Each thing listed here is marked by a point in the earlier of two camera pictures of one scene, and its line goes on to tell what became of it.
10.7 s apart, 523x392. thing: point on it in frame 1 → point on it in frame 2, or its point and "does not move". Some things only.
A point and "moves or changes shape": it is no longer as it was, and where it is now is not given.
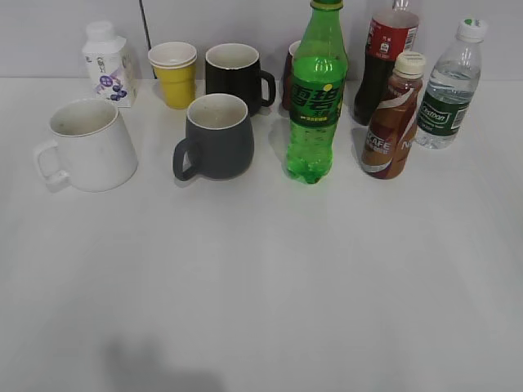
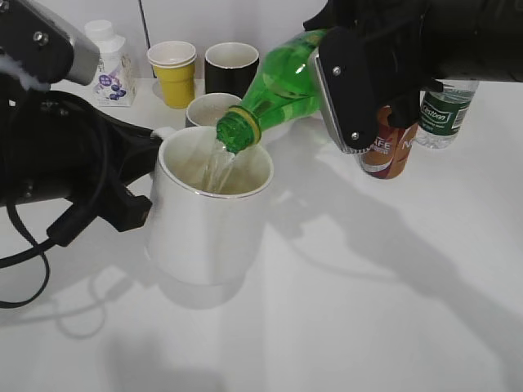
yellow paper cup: x=176 y=62 does not move
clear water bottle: x=451 y=86 does not move
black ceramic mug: x=235 y=69 does not move
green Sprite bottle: x=318 y=81 → x=285 y=84
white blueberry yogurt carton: x=109 y=66 does not move
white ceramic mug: x=88 y=149 moves or changes shape
